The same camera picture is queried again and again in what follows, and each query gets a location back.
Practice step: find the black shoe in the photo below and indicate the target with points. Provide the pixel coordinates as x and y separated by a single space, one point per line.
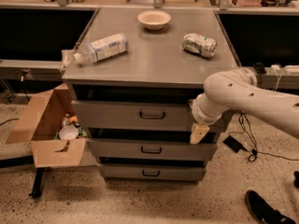
263 212

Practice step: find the beige ceramic bowl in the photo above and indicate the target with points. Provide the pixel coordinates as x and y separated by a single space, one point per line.
154 20

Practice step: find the grey top drawer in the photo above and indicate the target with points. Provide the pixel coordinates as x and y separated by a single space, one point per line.
134 116

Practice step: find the black power adapter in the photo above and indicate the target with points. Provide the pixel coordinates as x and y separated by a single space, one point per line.
233 144

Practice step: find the crushed silver can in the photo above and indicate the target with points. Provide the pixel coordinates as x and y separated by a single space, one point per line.
200 44

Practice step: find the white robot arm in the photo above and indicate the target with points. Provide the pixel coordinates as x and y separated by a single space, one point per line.
237 89

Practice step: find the grey metal drawer cabinet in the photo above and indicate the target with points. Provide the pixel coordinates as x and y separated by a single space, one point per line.
155 69

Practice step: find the brown cardboard box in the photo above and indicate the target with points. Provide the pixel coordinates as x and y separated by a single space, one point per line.
38 124

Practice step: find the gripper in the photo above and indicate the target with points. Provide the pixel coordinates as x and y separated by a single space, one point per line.
198 113

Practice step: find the clear plastic water bottle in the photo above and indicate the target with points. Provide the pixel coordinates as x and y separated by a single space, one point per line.
103 48

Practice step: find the white cup in box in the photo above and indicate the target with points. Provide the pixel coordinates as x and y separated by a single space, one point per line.
68 133

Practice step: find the grey drawer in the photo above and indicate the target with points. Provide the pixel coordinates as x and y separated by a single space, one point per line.
151 150
112 170
134 116

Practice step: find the black table leg base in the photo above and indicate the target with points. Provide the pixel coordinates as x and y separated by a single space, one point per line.
36 189

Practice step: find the grey bottom drawer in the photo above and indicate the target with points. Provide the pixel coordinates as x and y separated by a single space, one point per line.
112 170

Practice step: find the grey middle drawer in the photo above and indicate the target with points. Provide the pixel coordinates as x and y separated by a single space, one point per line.
151 150

